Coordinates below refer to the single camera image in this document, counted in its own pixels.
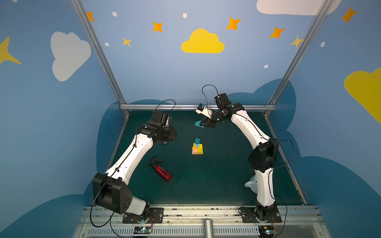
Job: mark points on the aluminium front rail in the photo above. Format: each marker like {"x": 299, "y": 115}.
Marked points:
{"x": 186, "y": 221}

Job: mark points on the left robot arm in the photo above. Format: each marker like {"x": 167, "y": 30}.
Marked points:
{"x": 110, "y": 189}

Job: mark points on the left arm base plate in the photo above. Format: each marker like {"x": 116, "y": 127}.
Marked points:
{"x": 156, "y": 214}

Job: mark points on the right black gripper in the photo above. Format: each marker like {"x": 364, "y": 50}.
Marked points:
{"x": 209, "y": 120}

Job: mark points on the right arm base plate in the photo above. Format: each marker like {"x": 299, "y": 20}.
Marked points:
{"x": 259, "y": 215}

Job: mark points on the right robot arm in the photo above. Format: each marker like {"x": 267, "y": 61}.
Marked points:
{"x": 262, "y": 158}

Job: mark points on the circuit board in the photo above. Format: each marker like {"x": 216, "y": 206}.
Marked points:
{"x": 266, "y": 231}
{"x": 146, "y": 231}

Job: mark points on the teal house-shaped block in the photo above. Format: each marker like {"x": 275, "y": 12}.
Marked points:
{"x": 198, "y": 124}

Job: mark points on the light blue mug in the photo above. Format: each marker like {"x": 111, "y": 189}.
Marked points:
{"x": 252, "y": 184}

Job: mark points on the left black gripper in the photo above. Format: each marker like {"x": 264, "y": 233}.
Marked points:
{"x": 168, "y": 134}

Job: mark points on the right circuit board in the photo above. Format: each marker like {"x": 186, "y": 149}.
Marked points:
{"x": 266, "y": 231}

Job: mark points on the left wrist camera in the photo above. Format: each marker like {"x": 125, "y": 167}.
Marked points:
{"x": 160, "y": 119}

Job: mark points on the left circuit board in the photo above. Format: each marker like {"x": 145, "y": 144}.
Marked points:
{"x": 146, "y": 231}

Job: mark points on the grey camera pole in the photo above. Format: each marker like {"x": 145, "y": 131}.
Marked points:
{"x": 208, "y": 228}

